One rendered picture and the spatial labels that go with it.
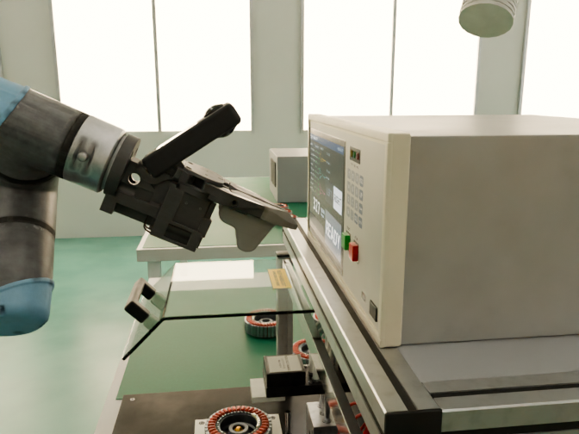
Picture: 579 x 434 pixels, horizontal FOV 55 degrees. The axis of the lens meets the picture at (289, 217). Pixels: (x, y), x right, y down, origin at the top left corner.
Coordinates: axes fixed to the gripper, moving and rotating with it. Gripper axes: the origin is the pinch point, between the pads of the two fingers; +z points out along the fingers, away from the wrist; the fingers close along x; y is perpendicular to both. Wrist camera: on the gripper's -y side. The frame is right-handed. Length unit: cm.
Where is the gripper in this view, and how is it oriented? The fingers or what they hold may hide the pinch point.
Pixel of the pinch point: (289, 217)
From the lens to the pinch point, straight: 64.2
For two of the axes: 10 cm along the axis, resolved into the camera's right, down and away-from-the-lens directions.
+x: 1.3, 2.2, -9.7
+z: 9.0, 3.9, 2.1
